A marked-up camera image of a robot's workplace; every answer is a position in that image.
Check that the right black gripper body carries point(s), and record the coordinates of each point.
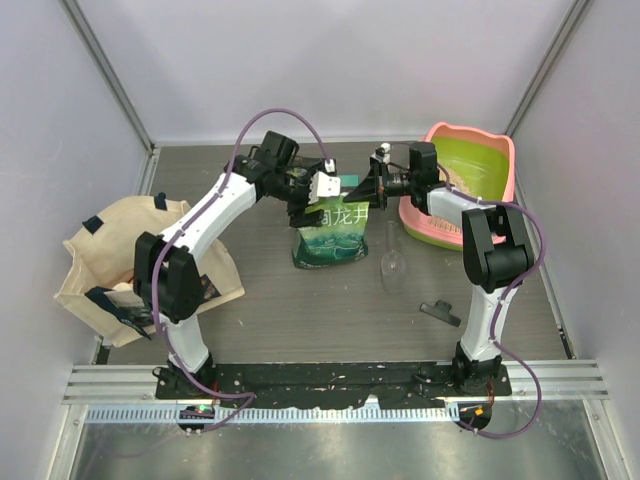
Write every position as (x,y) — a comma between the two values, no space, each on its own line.
(383,184)

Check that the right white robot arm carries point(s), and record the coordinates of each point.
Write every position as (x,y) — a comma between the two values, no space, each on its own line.
(497,254)

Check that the items inside tote bag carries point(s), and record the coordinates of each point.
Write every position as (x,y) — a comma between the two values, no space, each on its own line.
(126,284)

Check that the teal rectangular box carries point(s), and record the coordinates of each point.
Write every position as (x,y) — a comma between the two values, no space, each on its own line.
(349,181)

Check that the pink green litter box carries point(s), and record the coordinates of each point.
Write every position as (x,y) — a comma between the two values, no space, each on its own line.
(470,151)

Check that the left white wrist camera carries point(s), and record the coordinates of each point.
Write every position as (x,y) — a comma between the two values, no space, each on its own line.
(323,186)

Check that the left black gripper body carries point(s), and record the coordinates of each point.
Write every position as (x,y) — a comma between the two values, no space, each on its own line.
(296,192)

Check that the black bag clip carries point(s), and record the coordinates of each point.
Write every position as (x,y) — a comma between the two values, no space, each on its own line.
(441,310)

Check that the aluminium frame rail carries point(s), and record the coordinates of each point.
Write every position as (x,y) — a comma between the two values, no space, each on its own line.
(139,394)

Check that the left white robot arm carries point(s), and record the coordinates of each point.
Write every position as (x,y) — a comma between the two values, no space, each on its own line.
(268,170)

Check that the green cat litter bag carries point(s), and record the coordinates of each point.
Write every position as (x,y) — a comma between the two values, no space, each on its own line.
(334,234)

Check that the cat litter granules pile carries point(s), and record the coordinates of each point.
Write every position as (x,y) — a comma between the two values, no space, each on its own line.
(468,184)

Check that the beige canvas tote bag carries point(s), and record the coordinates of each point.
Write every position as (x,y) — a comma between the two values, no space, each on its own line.
(103,253)

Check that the clear plastic scoop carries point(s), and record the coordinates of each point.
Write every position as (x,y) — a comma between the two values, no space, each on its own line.
(392,264)

